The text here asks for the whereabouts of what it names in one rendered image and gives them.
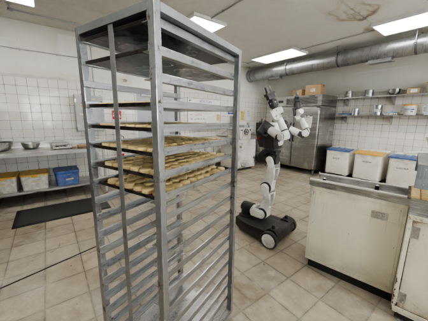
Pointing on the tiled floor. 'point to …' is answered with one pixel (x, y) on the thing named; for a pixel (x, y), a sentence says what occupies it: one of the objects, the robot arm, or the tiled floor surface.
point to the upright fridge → (309, 102)
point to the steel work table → (17, 151)
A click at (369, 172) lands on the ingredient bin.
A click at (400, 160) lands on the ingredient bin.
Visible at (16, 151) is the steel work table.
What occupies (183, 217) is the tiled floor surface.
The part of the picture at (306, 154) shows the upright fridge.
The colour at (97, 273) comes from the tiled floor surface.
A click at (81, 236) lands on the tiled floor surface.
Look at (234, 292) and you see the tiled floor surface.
